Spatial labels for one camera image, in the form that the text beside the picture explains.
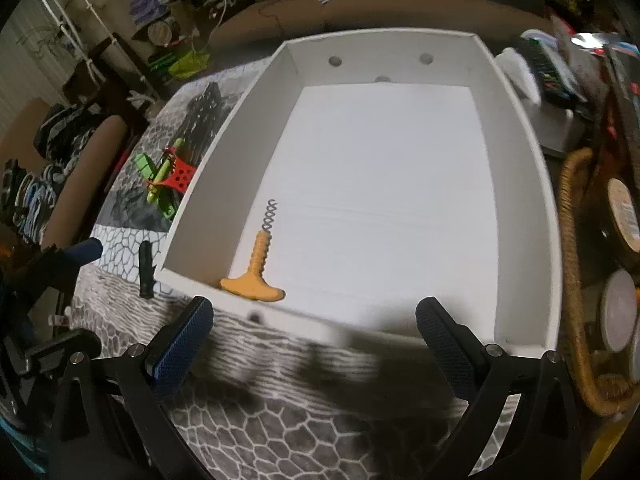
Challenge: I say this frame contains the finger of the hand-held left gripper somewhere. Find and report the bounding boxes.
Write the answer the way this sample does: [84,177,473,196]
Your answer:
[42,238,103,286]
[22,330,101,368]

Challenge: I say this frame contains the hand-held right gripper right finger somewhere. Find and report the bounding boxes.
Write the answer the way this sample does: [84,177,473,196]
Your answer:
[415,296,583,480]

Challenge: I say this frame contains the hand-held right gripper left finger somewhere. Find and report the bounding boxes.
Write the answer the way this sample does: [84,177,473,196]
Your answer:
[50,296,215,480]

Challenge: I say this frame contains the black handled kitchen tool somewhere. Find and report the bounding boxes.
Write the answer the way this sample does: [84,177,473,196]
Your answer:
[138,240,152,301]

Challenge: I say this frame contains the red plastic grater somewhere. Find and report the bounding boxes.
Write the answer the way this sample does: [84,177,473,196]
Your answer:
[159,146,197,194]

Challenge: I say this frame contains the orange handled corkscrew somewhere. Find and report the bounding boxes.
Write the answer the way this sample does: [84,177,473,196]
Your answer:
[220,199,287,304]

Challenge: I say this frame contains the white rectangular container box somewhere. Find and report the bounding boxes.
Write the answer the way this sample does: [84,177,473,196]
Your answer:
[154,30,561,361]

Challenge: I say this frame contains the pile of dark clothes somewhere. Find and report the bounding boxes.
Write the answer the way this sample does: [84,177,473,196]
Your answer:
[0,102,101,246]

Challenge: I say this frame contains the wicker basket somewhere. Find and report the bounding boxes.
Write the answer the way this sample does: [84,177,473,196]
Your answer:
[559,147,640,418]

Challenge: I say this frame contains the jar with pale lid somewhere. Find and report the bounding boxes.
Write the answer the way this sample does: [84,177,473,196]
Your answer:
[599,269,640,353]
[602,177,640,256]
[627,330,640,386]

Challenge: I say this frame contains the pile of dark utensils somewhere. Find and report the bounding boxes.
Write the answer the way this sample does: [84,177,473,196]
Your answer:
[185,81,223,141]

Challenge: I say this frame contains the yellow packet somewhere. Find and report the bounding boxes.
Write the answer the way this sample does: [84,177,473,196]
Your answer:
[582,417,628,480]

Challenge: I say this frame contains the bright green bag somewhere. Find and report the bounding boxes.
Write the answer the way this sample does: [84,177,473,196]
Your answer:
[167,50,211,81]

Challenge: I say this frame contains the grey flat box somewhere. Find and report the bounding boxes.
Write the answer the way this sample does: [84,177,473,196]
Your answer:
[530,100,591,158]

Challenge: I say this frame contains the white metal rack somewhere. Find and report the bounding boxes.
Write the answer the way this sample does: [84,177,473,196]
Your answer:
[35,0,156,106]

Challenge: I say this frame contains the purple boxes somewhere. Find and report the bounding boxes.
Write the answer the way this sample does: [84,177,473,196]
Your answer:
[129,0,173,23]

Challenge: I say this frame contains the white cloth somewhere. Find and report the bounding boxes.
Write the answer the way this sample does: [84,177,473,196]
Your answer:
[495,47,543,106]

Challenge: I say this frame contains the black device with coloured buttons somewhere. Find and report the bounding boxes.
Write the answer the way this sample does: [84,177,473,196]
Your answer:
[515,37,588,111]

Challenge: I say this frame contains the colourful printed bag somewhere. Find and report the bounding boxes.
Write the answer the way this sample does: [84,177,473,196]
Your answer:
[570,30,640,186]

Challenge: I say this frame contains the brown sofa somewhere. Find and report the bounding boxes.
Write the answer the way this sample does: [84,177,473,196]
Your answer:
[207,0,556,61]

